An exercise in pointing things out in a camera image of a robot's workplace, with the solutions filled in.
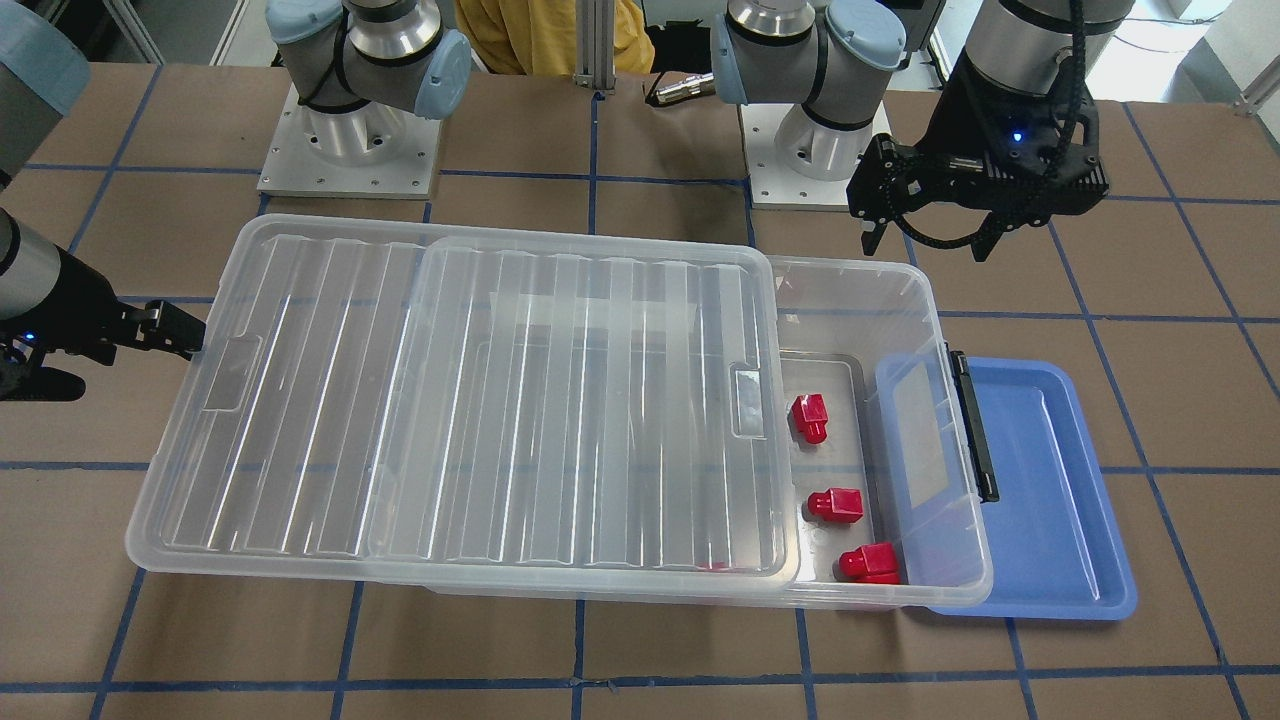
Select aluminium frame post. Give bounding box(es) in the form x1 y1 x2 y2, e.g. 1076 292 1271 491
571 0 617 95

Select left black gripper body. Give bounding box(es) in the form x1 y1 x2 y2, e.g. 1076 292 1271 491
846 58 1110 250

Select clear plastic box lid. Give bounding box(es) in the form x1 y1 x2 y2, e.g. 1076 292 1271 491
125 214 799 605

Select person in yellow shirt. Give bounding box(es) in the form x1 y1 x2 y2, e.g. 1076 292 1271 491
453 1 657 77

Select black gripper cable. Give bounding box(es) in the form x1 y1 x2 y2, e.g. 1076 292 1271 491
881 0 1101 251

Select red block in box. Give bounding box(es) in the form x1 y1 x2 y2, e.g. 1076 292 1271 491
805 487 865 525

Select black box latch handle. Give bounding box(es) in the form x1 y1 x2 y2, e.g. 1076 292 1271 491
947 348 1001 503

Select blue plastic tray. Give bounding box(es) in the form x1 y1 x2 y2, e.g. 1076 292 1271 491
941 356 1138 621

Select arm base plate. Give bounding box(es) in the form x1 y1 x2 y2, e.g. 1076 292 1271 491
739 104 891 214
257 87 444 200

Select clear plastic storage box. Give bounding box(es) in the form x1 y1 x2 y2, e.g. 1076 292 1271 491
370 238 993 609

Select silver cylinder connector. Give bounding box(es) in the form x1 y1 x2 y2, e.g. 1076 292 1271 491
643 72 716 108

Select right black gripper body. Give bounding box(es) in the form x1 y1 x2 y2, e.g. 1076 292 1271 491
3 245 166 402

